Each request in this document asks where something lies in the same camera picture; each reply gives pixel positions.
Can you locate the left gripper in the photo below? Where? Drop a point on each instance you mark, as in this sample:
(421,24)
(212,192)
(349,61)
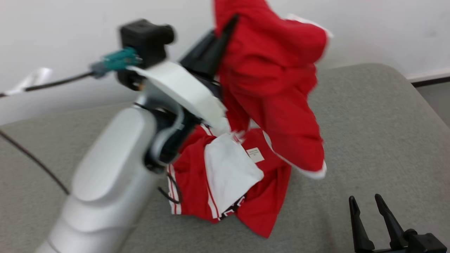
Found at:
(168,140)

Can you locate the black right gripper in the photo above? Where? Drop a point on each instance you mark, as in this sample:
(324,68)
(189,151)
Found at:
(423,244)

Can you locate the red jersey with white panels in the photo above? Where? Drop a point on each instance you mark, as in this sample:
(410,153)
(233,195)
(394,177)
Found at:
(267,207)

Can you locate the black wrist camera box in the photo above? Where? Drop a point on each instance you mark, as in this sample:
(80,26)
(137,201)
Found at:
(146,38)

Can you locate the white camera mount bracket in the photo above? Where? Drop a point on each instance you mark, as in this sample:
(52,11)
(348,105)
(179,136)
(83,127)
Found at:
(182,91)

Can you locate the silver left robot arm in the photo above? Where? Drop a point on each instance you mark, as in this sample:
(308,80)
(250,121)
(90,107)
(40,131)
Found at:
(112,168)

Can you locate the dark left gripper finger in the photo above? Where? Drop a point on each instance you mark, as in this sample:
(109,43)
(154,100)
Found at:
(226,38)

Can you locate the dark baseboard strip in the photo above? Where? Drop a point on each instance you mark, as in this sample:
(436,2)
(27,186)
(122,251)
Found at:
(432,81)

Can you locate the plain red garment white trim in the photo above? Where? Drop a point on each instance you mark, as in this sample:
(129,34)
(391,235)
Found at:
(274,70)

